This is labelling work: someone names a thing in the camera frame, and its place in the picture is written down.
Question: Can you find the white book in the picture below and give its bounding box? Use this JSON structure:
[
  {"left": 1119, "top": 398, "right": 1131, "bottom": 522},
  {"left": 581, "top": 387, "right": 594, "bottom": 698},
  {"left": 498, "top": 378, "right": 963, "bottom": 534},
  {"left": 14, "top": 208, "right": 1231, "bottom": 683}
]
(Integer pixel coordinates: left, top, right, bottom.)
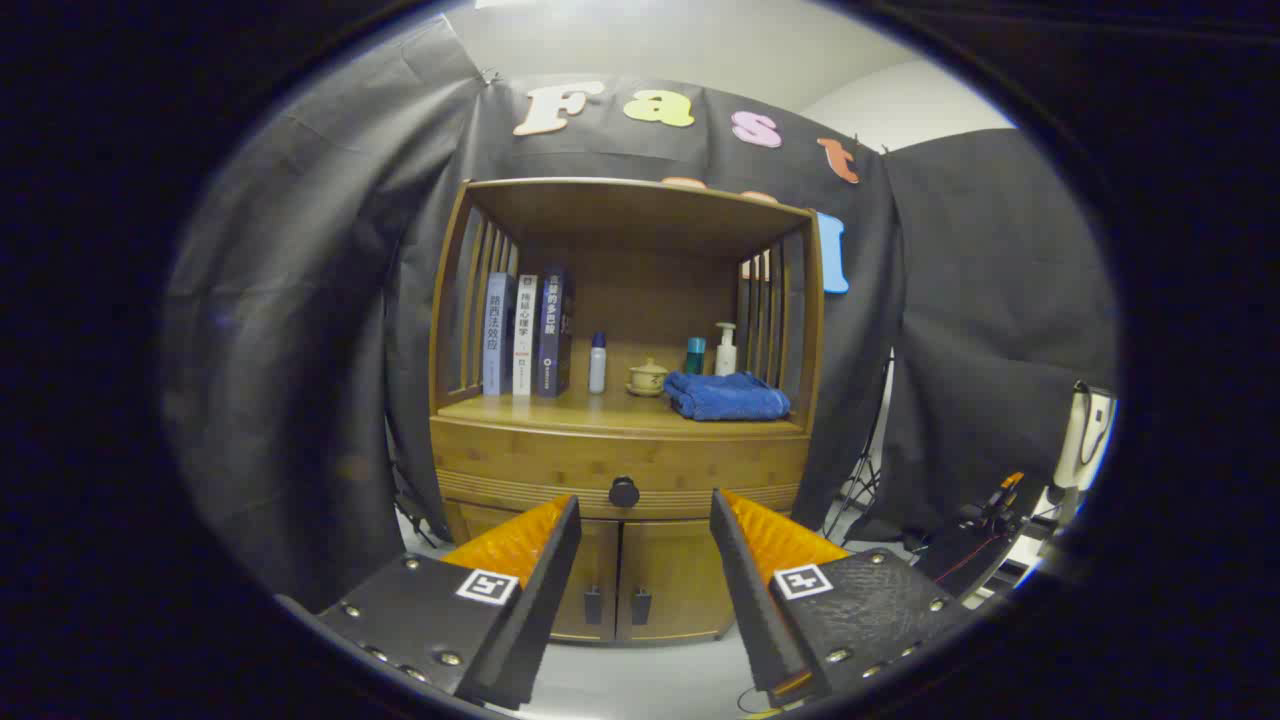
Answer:
[{"left": 512, "top": 274, "right": 541, "bottom": 397}]

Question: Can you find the red cable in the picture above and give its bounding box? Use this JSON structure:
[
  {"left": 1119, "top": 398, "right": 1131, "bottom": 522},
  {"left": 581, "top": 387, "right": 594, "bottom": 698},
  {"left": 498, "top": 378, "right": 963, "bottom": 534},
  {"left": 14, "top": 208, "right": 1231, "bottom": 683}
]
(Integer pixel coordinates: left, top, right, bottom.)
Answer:
[{"left": 935, "top": 535, "right": 1001, "bottom": 586}]

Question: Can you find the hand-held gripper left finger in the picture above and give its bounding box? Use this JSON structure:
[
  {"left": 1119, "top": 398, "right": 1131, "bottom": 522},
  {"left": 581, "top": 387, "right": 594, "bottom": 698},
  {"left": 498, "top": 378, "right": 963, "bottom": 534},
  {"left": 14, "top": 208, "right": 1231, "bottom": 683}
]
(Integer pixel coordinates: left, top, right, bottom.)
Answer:
[{"left": 315, "top": 493, "right": 583, "bottom": 711}]

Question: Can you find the dark blue book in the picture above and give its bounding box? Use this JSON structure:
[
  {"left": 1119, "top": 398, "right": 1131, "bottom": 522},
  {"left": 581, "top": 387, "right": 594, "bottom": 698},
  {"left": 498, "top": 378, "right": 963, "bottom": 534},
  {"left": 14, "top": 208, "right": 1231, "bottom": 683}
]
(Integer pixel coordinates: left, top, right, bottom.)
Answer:
[{"left": 536, "top": 267, "right": 575, "bottom": 399}]

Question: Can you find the white device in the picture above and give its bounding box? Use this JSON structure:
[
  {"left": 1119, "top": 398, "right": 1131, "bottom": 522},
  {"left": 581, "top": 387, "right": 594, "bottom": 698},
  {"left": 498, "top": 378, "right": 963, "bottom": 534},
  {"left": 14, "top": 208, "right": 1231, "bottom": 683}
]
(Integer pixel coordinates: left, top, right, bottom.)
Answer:
[{"left": 1050, "top": 385, "right": 1116, "bottom": 501}]

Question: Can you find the blue folded towel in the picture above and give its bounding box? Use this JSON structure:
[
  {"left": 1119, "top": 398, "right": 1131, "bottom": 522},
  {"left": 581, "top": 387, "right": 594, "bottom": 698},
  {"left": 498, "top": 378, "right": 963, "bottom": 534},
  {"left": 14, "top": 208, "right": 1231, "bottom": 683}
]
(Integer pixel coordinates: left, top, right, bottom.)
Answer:
[{"left": 663, "top": 370, "right": 792, "bottom": 422}]

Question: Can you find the black backdrop cloth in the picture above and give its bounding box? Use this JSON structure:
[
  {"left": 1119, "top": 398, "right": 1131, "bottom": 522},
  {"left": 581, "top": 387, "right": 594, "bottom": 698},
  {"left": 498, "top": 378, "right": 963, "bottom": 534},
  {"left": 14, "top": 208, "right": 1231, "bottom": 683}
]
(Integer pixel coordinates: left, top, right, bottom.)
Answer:
[{"left": 160, "top": 15, "right": 1119, "bottom": 611}]

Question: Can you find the wooden cabinet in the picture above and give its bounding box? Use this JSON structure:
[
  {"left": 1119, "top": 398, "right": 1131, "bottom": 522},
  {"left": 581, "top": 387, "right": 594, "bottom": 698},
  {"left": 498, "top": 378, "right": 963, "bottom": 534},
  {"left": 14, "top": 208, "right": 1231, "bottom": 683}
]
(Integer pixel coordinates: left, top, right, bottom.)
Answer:
[{"left": 428, "top": 178, "right": 826, "bottom": 644}]

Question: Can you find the black equipment with orange clamp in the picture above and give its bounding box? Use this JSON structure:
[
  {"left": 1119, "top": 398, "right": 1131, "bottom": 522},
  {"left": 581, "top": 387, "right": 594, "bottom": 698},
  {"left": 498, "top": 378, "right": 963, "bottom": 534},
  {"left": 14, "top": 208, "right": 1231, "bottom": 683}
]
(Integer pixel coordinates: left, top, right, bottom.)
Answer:
[{"left": 915, "top": 472, "right": 1051, "bottom": 601}]

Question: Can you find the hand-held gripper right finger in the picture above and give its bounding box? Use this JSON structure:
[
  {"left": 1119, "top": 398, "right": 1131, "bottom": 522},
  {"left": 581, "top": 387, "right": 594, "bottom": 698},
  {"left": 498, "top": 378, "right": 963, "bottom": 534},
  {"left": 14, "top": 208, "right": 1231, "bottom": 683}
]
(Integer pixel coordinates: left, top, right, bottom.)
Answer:
[{"left": 709, "top": 488, "right": 976, "bottom": 709}]

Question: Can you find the light blue book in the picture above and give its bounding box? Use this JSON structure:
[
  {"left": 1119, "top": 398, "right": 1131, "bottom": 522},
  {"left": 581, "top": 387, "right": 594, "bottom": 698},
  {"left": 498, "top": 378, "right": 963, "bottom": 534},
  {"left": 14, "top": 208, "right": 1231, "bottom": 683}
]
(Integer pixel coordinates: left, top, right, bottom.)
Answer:
[{"left": 482, "top": 272, "right": 518, "bottom": 397}]

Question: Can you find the wooden drawer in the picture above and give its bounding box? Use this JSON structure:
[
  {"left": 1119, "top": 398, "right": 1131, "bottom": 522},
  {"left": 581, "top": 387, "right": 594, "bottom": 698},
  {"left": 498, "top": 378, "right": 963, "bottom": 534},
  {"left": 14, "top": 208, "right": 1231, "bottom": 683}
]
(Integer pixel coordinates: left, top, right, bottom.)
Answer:
[{"left": 430, "top": 416, "right": 811, "bottom": 521}]

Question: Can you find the wooden countertop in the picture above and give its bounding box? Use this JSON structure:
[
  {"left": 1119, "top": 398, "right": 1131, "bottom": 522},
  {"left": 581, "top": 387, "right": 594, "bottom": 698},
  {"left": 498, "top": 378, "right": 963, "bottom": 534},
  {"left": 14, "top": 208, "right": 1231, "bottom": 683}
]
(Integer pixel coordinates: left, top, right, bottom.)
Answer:
[{"left": 437, "top": 385, "right": 806, "bottom": 436}]

